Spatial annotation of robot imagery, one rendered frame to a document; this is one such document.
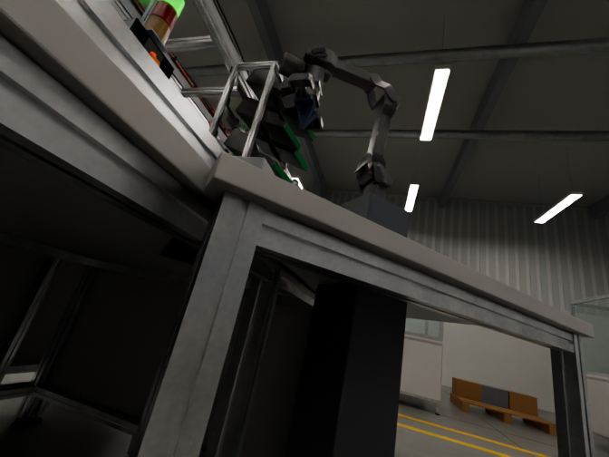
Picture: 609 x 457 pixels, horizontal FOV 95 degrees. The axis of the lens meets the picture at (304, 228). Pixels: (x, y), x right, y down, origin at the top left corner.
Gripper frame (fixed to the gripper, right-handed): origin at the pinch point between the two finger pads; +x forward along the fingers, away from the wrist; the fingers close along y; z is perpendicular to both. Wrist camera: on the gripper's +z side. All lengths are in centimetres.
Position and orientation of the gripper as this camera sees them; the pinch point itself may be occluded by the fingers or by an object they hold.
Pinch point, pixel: (304, 118)
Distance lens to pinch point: 83.0
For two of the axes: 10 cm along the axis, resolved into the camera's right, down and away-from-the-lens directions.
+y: -2.2, -3.6, -9.1
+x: -2.0, 9.3, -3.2
